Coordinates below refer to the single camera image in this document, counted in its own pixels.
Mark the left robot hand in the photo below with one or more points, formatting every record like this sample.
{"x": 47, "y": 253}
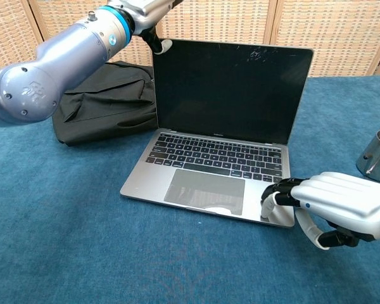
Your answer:
{"x": 145, "y": 12}

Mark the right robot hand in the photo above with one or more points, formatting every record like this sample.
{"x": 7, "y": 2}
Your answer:
{"x": 342, "y": 202}

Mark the silver laptop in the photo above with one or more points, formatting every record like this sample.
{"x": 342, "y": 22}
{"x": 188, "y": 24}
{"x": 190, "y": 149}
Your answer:
{"x": 228, "y": 95}

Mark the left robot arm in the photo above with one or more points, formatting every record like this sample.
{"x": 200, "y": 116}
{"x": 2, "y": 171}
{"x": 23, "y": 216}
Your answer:
{"x": 50, "y": 73}

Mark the stainless steel pitcher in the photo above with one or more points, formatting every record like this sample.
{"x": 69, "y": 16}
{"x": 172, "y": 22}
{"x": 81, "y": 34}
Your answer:
{"x": 378, "y": 158}

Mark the black fabric backpack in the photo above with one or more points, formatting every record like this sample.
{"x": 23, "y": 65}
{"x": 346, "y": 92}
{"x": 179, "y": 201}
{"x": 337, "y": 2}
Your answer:
{"x": 107, "y": 107}

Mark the woven wooden folding screen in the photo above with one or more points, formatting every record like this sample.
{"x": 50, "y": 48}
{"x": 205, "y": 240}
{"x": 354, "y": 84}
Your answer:
{"x": 335, "y": 31}

